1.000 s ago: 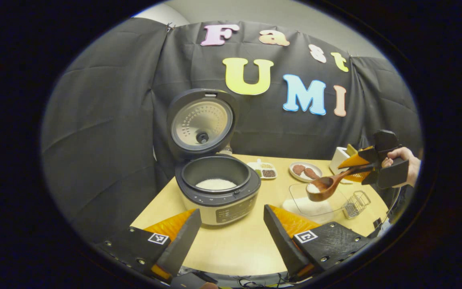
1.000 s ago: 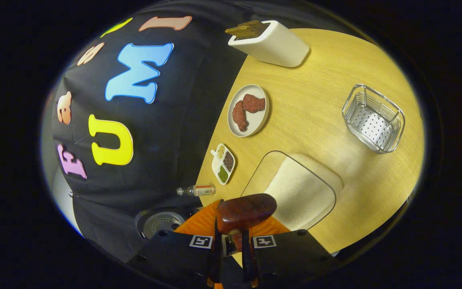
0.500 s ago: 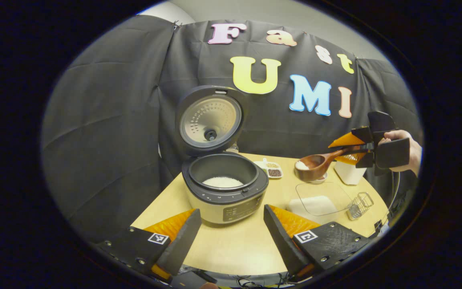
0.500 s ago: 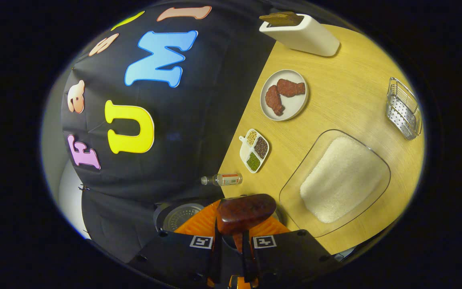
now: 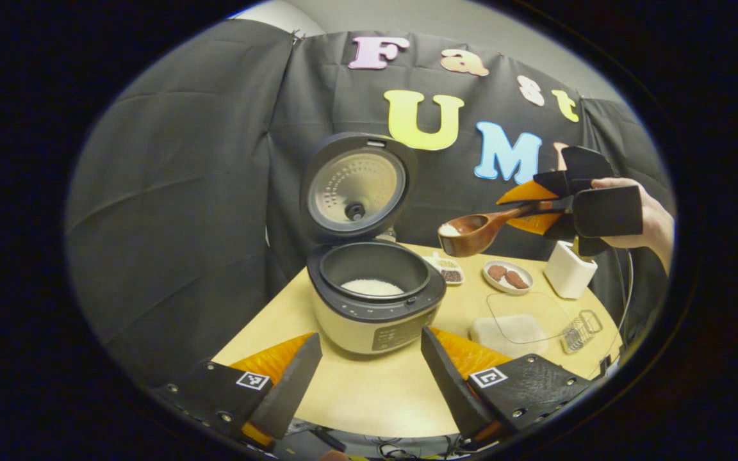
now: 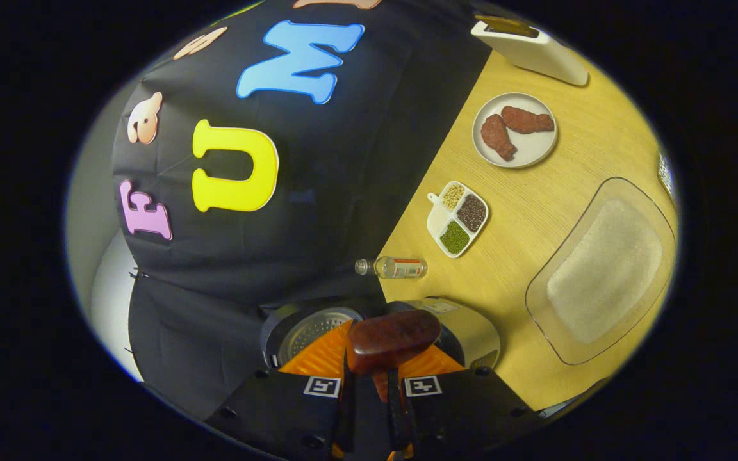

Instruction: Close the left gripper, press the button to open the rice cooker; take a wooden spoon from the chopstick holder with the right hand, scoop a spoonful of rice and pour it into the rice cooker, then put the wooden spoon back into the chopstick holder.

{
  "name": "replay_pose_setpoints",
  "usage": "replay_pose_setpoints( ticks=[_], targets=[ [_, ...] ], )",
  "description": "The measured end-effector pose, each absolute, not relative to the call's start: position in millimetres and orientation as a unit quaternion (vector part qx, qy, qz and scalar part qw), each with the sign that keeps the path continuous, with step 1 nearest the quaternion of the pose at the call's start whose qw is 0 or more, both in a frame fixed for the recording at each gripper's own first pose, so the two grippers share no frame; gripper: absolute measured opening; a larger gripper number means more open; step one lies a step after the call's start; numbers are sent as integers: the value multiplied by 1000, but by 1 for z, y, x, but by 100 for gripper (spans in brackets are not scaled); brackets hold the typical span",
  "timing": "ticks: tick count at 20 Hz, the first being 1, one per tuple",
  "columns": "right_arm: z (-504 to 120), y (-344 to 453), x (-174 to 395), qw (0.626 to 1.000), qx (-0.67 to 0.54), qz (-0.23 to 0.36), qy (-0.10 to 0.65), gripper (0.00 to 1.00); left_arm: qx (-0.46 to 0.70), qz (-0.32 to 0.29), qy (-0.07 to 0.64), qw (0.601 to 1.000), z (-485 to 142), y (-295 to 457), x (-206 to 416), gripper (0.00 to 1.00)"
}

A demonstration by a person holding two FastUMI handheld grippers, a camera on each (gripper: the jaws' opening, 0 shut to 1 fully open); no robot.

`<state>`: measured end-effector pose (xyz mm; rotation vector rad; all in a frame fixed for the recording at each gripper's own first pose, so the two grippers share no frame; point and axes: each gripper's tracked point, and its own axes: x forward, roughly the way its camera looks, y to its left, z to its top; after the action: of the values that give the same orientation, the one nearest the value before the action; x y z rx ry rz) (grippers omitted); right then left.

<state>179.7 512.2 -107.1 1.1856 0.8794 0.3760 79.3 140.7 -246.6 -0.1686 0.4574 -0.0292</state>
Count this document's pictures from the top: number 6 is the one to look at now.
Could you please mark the white divided bean dish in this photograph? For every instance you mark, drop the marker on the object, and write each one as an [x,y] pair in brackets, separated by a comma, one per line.
[436,221]

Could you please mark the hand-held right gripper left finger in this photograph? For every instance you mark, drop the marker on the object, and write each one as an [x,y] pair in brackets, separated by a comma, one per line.
[346,410]

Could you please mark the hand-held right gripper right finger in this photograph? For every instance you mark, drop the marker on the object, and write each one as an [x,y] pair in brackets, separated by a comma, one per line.
[398,416]

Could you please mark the brown wooden spoon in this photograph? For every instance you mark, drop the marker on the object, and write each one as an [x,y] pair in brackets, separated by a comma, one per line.
[394,336]

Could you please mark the white round plate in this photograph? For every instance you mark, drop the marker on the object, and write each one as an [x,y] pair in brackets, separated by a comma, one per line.
[535,150]

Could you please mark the black backdrop cloth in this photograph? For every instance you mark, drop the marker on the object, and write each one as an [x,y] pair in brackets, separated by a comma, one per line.
[343,192]

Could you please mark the grey silver rice cooker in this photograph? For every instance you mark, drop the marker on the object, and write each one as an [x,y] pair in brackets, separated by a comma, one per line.
[465,333]

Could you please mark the white toaster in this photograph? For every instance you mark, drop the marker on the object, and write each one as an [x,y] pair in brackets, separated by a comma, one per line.
[548,61]

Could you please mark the brown bread slice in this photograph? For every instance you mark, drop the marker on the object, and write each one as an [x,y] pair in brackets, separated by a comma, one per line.
[507,25]

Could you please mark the white rice pile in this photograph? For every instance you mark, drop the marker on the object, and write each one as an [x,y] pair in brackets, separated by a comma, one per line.
[606,269]

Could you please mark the clear rice tray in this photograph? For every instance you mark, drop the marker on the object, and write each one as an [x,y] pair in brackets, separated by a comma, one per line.
[551,275]

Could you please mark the small glass bottle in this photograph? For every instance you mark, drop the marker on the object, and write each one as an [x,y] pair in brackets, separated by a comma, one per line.
[401,267]

